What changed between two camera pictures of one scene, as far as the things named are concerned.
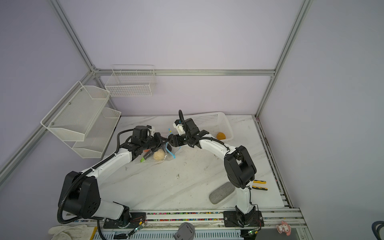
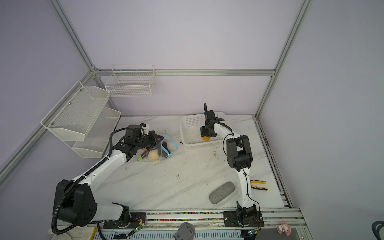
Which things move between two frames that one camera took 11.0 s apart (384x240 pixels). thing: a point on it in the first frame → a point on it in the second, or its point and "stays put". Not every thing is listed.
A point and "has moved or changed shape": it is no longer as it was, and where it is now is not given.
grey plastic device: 186,231 stays put
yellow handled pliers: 258,181 stays put
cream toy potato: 159,155 has moved or changed shape
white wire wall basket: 132,80 stays put
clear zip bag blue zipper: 166,152 has moved or changed shape
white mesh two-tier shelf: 80,119 stays put
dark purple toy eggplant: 144,157 has moved or changed shape
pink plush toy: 284,227 stays put
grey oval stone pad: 221,193 stays put
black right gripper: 176,140 → 203,132
